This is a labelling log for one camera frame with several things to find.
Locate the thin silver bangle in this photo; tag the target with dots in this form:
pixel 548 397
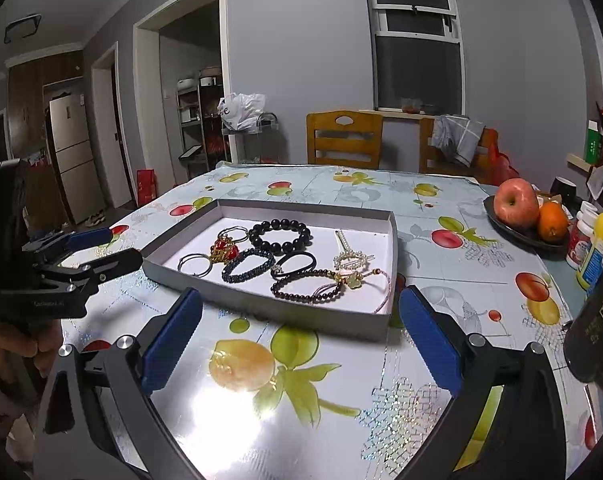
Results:
pixel 241 230
pixel 180 263

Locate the person's left forearm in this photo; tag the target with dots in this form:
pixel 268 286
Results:
pixel 6 395

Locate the red paper bag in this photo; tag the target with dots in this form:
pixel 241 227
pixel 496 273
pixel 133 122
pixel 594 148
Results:
pixel 146 187

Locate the wooden chair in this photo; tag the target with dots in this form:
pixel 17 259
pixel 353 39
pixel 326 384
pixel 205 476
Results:
pixel 344 142
pixel 426 150

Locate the white door frame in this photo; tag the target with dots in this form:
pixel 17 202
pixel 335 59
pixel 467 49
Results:
pixel 101 130

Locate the red plastic bag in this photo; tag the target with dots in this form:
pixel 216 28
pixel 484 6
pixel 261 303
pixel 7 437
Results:
pixel 504 167

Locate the crumpled foil bag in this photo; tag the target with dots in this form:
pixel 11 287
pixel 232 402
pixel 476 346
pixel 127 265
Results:
pixel 600 182

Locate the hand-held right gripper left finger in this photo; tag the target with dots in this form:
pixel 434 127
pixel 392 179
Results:
pixel 174 345

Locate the pearl hair clip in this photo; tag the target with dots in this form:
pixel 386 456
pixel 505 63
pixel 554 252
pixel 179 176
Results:
pixel 349 260

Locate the grey checked cloth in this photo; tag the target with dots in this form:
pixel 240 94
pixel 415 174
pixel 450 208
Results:
pixel 459 137

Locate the window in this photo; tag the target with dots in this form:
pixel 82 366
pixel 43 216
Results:
pixel 416 60

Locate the white plastic bag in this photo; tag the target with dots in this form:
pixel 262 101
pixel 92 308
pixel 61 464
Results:
pixel 241 110

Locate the metal shelf rack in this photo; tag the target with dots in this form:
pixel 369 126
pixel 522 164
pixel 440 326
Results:
pixel 191 120

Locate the ceiling light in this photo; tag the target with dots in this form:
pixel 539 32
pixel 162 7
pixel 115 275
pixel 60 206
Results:
pixel 22 28

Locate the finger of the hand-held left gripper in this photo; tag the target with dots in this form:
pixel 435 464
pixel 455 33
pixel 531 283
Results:
pixel 88 237
pixel 116 260

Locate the white pill bottle red label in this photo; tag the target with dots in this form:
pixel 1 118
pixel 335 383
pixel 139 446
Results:
pixel 580 242

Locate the black plate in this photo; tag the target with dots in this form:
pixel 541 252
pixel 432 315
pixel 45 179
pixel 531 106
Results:
pixel 496 225

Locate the dark cylindrical object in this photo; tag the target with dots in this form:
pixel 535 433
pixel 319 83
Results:
pixel 594 330

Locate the clear food bowl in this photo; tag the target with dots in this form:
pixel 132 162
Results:
pixel 410 106

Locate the silver refrigerator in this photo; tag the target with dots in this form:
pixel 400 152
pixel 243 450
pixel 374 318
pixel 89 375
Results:
pixel 76 160

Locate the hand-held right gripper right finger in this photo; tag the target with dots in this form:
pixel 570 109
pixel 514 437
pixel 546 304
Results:
pixel 431 345

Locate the fruit print tablecloth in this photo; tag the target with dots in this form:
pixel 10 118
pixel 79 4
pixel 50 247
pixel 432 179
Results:
pixel 306 182

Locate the person's left hand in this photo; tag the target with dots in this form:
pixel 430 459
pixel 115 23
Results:
pixel 11 347

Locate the yellow capped bottle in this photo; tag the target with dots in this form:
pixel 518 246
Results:
pixel 601 250

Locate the green box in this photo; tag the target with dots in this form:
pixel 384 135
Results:
pixel 594 142

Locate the red apple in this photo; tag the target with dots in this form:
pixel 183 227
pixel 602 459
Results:
pixel 515 203

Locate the black cup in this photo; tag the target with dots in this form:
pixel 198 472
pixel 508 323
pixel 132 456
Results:
pixel 564 190

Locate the orange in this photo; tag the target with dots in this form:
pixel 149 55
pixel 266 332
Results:
pixel 553 221

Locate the pair of shoes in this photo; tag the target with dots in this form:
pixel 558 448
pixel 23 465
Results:
pixel 95 219

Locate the white cardboard box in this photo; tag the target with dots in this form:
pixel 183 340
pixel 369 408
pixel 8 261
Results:
pixel 364 240

